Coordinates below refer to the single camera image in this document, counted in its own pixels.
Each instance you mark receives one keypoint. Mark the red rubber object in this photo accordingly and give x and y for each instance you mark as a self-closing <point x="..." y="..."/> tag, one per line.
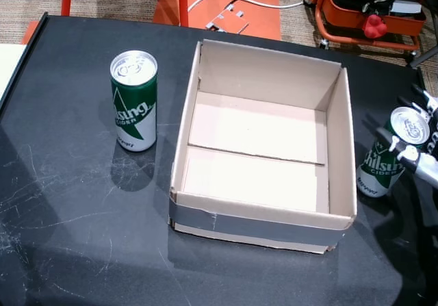
<point x="374" y="27"/>

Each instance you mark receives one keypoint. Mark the white box in cart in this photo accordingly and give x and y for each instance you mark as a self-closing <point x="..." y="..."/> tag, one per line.
<point x="405" y="7"/>

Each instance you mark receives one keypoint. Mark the orange wheeled cart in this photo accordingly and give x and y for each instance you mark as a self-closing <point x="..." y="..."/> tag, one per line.
<point x="369" y="22"/>

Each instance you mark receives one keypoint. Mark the grey metal stand leg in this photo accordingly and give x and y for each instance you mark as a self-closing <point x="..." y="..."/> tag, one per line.
<point x="426" y="57"/>

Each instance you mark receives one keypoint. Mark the orange metal frame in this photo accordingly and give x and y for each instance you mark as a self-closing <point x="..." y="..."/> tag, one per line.
<point x="263" y="18"/>

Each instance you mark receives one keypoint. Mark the orange flat panel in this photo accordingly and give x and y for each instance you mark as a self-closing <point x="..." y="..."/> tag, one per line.
<point x="31" y="34"/>

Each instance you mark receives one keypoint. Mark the orange plate grey clips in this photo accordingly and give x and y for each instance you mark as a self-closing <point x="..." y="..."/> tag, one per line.
<point x="232" y="22"/>

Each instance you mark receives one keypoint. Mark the green cider can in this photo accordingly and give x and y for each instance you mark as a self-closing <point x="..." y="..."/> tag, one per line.
<point x="376" y="176"/>
<point x="135" y="114"/>

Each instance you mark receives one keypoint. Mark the open cardboard box grey tape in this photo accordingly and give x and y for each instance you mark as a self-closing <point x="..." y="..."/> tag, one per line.
<point x="260" y="225"/>

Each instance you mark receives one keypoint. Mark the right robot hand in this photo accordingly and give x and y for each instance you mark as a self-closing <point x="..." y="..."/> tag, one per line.
<point x="410" y="155"/>

